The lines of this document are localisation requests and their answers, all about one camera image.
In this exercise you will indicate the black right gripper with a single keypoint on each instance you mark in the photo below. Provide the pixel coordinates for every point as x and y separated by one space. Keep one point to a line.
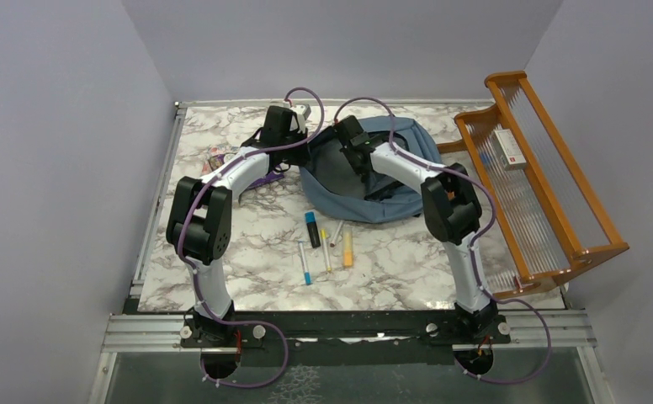
359 171

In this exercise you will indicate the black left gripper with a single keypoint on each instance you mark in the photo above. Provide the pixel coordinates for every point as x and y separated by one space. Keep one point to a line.
301 157

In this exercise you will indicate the purple activity book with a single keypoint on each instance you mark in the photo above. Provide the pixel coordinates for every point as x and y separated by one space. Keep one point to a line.
268 177

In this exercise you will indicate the blue student backpack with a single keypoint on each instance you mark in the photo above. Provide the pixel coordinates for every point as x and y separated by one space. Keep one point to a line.
334 189

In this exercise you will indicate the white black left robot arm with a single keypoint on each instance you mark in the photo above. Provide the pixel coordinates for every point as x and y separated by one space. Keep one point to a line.
200 221

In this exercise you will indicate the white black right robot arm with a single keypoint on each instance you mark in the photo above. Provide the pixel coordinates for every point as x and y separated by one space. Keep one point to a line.
450 208

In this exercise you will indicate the black blue highlighter marker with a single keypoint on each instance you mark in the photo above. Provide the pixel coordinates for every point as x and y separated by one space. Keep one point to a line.
312 229

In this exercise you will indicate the orange highlighter marker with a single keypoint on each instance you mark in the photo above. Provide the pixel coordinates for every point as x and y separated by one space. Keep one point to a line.
347 247

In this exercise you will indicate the red capped white pen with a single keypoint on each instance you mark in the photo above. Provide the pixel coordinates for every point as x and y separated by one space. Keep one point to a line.
334 237

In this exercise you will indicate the yellow capped white pen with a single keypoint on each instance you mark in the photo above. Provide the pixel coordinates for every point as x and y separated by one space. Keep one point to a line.
326 250

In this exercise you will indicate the blue capped white pen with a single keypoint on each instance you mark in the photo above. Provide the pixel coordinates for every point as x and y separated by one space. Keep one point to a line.
304 263

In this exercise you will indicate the white red small box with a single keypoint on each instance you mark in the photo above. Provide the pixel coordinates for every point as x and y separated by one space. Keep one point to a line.
508 150

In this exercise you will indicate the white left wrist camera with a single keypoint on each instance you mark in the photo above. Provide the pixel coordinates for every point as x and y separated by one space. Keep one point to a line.
298 115

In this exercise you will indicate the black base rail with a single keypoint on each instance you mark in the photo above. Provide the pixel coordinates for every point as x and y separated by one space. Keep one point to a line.
313 338

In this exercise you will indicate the wooden wire rack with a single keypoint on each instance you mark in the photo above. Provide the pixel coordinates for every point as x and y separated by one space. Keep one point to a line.
550 217

